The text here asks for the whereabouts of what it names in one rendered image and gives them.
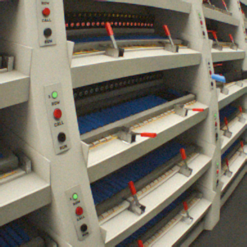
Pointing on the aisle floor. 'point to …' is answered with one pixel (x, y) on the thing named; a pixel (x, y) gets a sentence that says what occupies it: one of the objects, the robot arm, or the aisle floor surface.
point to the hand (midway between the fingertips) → (235, 76)
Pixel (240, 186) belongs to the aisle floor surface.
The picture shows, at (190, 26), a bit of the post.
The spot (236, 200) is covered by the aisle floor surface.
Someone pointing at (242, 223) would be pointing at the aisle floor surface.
